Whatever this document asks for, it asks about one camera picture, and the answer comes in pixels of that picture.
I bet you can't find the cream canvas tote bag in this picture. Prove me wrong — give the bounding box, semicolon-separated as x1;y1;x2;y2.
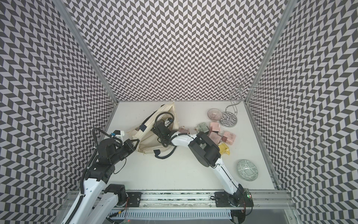
126;102;179;156

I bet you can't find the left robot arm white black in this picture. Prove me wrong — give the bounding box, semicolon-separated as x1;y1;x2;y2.
61;127;140;224

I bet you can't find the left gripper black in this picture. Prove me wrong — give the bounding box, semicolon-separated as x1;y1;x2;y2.
110;139;140;165

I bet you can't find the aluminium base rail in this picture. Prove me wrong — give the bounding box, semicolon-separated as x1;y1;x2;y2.
127;189;296;211

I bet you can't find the green patterned ceramic bowl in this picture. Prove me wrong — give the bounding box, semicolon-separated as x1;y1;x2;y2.
237;160;259;182

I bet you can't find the silver wire jewelry stand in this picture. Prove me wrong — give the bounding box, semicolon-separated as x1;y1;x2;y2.
219;76;260;128

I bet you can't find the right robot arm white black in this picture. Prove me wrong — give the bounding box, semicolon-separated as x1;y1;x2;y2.
151;112;254;208

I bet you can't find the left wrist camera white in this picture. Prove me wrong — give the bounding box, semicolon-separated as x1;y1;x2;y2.
111;130;125;140

